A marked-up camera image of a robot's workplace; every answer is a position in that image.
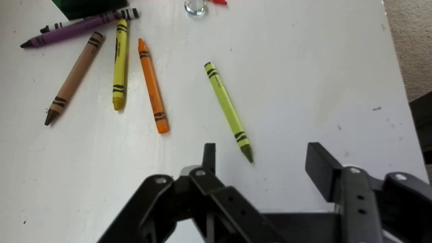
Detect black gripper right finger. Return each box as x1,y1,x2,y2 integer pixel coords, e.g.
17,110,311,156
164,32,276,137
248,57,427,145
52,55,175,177
306,142,432,243

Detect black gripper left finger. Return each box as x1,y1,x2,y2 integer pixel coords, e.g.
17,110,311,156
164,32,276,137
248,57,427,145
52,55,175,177
98,144,285,243

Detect light green crayon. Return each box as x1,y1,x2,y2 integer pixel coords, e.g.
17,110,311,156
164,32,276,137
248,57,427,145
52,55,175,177
204,63,254,164

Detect orange crayon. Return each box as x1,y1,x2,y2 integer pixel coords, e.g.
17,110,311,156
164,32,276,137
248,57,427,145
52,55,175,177
138,38,171,134

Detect brown crayon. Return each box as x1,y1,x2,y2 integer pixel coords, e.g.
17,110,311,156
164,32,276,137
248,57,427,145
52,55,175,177
45,32,106,126

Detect yellow crayon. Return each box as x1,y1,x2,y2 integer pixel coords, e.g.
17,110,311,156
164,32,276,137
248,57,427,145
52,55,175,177
113,19,129,111

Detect purple crayon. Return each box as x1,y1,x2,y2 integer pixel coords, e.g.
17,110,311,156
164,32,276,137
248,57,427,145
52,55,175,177
21,9,140,49

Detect red crayon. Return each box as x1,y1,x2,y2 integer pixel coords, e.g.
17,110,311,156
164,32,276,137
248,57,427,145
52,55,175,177
210,0,229,6

